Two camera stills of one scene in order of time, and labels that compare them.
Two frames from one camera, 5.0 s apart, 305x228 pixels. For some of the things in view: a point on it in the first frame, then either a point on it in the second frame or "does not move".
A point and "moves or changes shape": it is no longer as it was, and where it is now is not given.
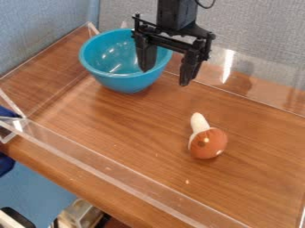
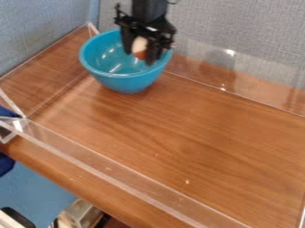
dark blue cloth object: x=7 y=164 does not move
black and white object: x=13 y=219 does not move
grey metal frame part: x=82 y=215 does not move
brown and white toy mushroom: x=208 y=141 moves or changes shape
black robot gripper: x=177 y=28 → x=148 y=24
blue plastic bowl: x=110 y=58 does not move
